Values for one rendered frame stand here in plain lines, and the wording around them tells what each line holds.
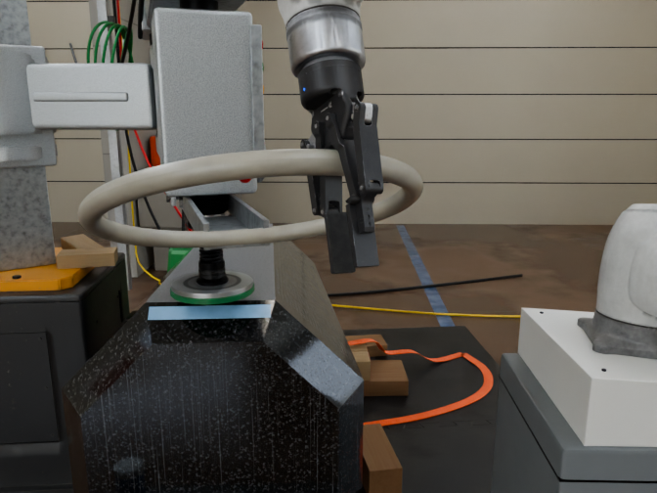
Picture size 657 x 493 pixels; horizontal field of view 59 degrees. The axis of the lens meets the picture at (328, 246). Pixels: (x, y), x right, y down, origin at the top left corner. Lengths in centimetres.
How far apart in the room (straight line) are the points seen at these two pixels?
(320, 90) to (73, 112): 161
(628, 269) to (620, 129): 637
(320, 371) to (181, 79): 82
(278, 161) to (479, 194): 649
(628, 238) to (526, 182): 604
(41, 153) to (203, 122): 102
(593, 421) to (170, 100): 107
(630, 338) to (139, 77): 165
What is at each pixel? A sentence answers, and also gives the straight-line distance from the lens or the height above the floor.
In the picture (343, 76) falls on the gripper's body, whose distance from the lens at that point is 67.
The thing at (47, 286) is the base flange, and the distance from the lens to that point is 223.
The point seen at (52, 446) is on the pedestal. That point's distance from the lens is 241.
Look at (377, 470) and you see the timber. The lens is 216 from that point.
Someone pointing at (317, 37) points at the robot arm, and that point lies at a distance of 69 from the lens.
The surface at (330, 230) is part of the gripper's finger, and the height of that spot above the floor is 122.
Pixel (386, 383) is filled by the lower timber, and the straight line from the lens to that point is 284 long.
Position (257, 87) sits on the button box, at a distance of 142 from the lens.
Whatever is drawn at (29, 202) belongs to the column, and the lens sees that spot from 237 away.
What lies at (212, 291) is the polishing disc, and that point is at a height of 91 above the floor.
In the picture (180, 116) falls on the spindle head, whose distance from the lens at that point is 140.
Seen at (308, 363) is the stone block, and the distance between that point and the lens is 159.
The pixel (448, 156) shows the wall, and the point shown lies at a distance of 696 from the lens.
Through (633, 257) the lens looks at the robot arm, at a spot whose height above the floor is 109.
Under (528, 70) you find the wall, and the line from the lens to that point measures 714.
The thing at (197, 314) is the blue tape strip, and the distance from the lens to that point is 159.
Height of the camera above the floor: 136
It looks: 14 degrees down
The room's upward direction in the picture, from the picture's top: straight up
